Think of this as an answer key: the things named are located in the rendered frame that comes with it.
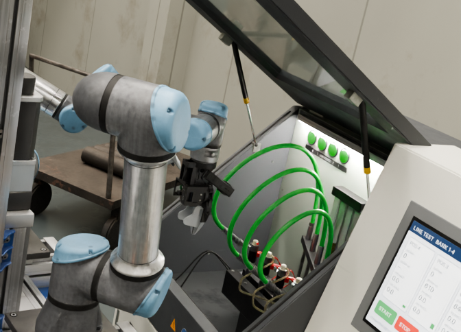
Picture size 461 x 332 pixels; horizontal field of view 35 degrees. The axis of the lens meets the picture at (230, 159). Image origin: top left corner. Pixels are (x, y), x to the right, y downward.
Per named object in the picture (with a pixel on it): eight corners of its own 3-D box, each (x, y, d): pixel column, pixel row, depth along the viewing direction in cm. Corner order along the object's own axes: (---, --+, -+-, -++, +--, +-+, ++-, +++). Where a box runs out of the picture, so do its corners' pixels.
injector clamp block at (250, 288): (216, 311, 232) (226, 269, 228) (243, 309, 237) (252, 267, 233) (272, 374, 205) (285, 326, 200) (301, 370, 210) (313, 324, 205)
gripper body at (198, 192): (171, 197, 192) (180, 154, 189) (199, 197, 197) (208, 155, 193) (184, 208, 186) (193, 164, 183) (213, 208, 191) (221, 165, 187)
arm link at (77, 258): (64, 274, 171) (71, 221, 167) (115, 291, 168) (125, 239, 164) (37, 295, 160) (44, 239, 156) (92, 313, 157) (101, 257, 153)
